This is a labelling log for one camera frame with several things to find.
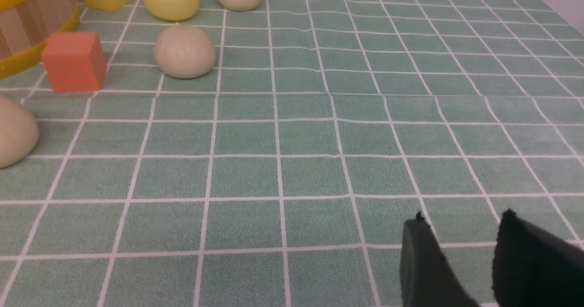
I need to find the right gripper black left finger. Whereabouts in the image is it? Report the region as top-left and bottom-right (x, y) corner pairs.
(400, 211), (479, 307)

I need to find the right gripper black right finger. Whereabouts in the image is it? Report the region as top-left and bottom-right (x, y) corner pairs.
(492, 209), (584, 307)

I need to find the bamboo steamer tray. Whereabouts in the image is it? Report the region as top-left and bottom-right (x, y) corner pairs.
(0, 0), (80, 79)

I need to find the orange cube block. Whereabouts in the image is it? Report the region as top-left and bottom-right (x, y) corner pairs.
(41, 32), (108, 93)

